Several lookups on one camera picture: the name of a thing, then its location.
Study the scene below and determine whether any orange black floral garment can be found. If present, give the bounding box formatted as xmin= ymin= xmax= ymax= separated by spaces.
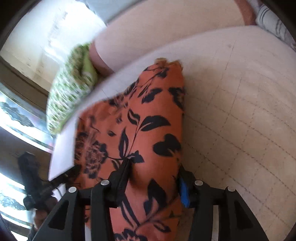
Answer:
xmin=74 ymin=59 xmax=185 ymax=240

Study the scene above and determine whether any pink bolster cushion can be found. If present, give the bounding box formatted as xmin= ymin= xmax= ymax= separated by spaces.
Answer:
xmin=89 ymin=0 xmax=256 ymax=76

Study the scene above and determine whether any person's left hand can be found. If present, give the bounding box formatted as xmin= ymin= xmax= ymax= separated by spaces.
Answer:
xmin=27 ymin=197 xmax=58 ymax=241

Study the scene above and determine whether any green white patterned pillow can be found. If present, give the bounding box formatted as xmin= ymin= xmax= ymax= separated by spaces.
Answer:
xmin=46 ymin=43 xmax=98 ymax=136

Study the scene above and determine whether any striped grey white pillow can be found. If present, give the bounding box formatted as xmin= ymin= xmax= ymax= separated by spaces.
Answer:
xmin=255 ymin=1 xmax=295 ymax=51

